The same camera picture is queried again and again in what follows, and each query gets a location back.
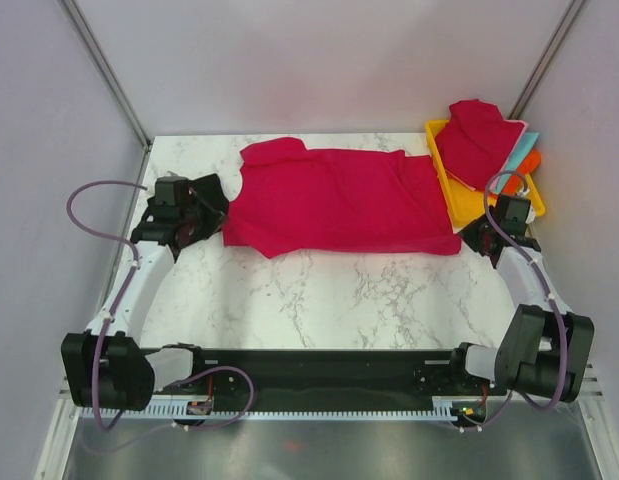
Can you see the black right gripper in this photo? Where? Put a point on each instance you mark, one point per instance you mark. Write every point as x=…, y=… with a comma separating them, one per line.
x=469, y=235

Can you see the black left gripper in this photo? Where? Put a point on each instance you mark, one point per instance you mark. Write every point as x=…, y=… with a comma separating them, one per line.
x=213, y=218

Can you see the crimson t shirt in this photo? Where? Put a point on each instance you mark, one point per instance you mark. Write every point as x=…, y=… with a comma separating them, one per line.
x=340, y=200
x=472, y=111

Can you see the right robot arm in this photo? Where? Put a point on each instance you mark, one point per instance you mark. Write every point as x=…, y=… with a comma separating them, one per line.
x=545, y=350

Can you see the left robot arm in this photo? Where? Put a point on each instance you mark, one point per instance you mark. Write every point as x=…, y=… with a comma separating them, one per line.
x=105, y=366

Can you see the folded black t shirt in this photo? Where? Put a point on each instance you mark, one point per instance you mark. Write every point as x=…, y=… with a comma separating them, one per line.
x=210, y=194

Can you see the orange t shirt in tray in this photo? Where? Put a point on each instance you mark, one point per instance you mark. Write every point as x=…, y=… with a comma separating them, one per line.
x=513, y=184

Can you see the yellow plastic tray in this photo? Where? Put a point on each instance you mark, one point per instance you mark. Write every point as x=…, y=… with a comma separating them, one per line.
x=463, y=204

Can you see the crimson t shirt in tray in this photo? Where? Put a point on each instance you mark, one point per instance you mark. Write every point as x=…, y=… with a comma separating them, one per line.
x=472, y=111

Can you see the teal t shirt in tray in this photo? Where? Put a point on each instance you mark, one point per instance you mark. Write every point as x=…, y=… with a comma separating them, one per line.
x=523, y=147

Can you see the pink t shirt in tray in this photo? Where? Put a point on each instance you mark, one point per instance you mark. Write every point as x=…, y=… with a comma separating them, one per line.
x=473, y=152

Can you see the right aluminium corner post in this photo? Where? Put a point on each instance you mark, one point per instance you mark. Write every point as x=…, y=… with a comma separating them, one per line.
x=557, y=40

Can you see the aluminium corner post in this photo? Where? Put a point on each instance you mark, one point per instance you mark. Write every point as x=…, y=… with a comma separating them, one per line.
x=557, y=40
x=88, y=39

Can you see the white slotted cable duct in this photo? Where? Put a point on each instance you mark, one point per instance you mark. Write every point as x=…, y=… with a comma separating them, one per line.
x=171, y=408

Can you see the left aluminium corner post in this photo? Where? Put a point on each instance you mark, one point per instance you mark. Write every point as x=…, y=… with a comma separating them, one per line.
x=88, y=39

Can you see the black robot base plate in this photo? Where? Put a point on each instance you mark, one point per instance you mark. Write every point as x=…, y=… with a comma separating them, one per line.
x=335, y=380

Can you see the aluminium front rail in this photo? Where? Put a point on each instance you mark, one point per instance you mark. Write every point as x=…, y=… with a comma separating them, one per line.
x=590, y=386

